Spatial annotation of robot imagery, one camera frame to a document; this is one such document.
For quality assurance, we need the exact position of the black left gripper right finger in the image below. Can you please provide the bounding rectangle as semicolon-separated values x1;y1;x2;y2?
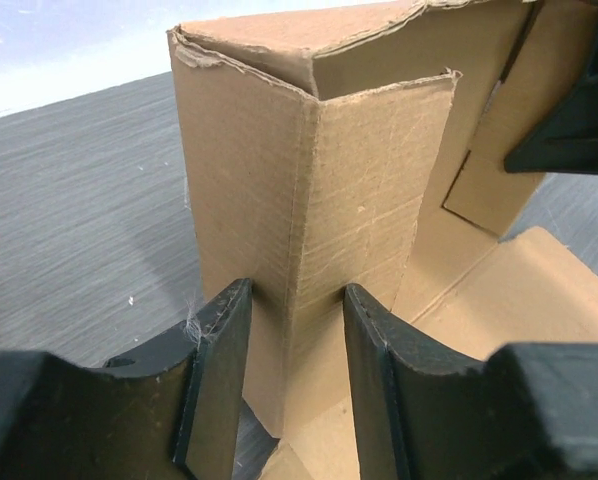
343;283;598;479

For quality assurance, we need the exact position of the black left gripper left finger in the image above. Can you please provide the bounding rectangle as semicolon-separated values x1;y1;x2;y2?
0;279;252;479

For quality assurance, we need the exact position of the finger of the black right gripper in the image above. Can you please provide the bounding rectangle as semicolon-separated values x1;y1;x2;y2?
504;1;598;175

